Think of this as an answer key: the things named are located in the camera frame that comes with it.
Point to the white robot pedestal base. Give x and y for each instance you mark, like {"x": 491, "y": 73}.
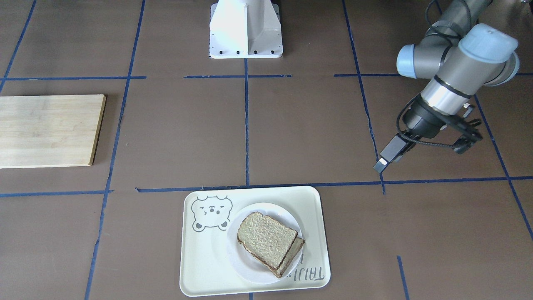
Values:
{"x": 245, "y": 29}

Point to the cream bear tray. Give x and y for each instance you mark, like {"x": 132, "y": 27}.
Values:
{"x": 205, "y": 268}

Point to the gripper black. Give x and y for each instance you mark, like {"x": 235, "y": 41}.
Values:
{"x": 424, "y": 119}

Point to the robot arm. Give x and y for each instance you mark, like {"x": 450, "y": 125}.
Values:
{"x": 458, "y": 56}

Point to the white round plate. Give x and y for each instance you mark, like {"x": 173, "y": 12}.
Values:
{"x": 248, "y": 267}

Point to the wooden cutting board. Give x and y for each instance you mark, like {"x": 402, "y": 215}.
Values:
{"x": 50, "y": 131}

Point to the bread slice under egg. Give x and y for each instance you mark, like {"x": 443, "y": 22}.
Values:
{"x": 296, "y": 246}

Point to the bread slice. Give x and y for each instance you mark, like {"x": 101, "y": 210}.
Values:
{"x": 296, "y": 246}
{"x": 266, "y": 239}

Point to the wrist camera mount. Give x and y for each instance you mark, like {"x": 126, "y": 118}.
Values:
{"x": 468, "y": 129}

